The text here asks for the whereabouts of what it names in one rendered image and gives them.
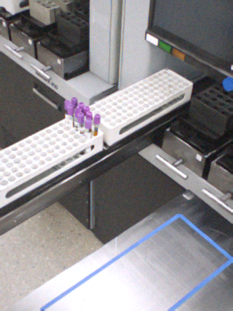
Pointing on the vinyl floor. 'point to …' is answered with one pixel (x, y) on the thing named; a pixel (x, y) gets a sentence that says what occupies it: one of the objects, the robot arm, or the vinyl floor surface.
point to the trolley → (150, 266)
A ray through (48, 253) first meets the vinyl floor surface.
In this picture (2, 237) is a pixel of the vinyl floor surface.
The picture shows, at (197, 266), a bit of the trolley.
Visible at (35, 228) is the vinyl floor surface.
